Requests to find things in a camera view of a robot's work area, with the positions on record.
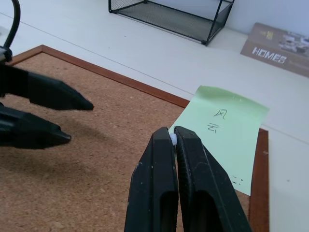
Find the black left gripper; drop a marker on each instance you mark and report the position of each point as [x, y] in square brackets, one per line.
[13, 81]

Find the white pushpin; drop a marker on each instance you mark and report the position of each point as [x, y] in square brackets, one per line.
[173, 139]

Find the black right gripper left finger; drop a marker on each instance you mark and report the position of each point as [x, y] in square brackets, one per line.
[152, 183]

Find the green sticky note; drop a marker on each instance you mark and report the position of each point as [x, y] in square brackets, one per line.
[224, 145]

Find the cork board with wooden frame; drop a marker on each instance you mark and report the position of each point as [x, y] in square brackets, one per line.
[96, 157]

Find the brown HOMES book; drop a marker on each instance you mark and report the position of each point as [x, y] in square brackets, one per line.
[268, 52]

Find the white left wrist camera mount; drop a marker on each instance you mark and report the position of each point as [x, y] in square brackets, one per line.
[2, 56]

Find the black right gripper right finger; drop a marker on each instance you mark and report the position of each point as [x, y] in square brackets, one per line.
[207, 183]

